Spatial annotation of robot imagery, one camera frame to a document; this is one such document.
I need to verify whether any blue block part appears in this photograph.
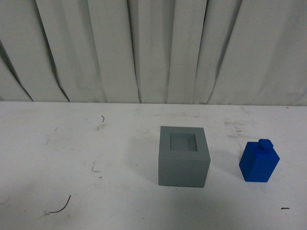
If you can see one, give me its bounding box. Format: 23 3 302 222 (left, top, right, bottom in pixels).
239 139 280 183

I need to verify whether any gray cube base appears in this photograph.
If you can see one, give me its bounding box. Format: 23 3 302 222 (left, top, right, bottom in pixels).
158 126 211 188

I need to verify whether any white pleated curtain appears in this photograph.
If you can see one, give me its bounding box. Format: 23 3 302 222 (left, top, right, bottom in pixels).
0 0 307 106

